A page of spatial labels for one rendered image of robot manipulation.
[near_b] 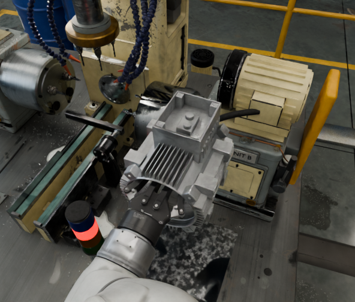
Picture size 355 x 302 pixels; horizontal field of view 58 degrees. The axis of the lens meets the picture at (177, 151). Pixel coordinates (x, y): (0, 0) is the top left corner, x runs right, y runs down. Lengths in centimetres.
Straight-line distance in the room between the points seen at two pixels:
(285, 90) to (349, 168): 181
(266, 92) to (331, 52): 299
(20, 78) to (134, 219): 96
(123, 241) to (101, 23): 79
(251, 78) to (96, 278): 66
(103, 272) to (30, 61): 104
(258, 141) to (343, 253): 136
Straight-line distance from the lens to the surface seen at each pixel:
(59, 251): 124
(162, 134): 61
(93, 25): 114
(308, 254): 214
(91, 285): 51
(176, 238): 106
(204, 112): 69
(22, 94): 142
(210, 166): 65
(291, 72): 95
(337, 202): 245
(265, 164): 102
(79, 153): 136
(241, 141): 98
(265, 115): 92
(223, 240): 107
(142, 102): 112
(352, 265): 222
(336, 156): 272
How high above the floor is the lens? 188
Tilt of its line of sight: 49 degrees down
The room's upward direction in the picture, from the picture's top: straight up
